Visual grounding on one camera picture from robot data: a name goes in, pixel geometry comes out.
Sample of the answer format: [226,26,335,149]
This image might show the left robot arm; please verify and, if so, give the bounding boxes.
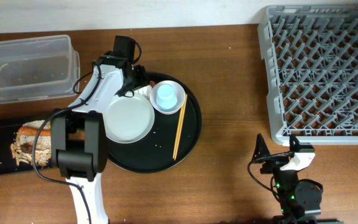
[50,55,150,223]

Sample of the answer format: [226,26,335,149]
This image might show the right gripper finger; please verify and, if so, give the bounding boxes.
[251,133,270,164]
[289,134,313,152]

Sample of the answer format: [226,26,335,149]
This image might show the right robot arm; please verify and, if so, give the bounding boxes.
[247,133,340,224]

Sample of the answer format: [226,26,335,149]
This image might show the white bowl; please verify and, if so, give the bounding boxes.
[150,80,186,114]

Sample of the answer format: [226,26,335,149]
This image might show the light blue cup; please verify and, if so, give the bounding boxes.
[156,84,177,110]

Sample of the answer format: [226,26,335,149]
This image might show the orange carrot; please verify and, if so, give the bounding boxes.
[19,126,51,136]

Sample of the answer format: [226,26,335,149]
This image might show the white tissue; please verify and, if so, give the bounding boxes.
[134,85,152,100]

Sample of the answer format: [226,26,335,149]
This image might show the clear plastic bin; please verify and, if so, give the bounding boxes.
[0,35,80,104]

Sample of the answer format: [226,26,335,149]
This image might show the black rectangular tray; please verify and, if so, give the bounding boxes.
[0,113,48,175]

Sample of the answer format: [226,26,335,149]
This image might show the brown food lump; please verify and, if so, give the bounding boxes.
[20,144,33,154]

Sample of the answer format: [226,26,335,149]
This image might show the grey-white plate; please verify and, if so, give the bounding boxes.
[103,93,155,144]

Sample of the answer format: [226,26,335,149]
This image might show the grey dishwasher rack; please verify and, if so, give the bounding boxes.
[257,5,358,146]

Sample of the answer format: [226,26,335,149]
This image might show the rice and peanut scraps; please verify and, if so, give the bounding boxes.
[10,120,52,167]

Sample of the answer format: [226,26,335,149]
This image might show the round black serving tray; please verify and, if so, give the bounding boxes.
[108,72,202,174]

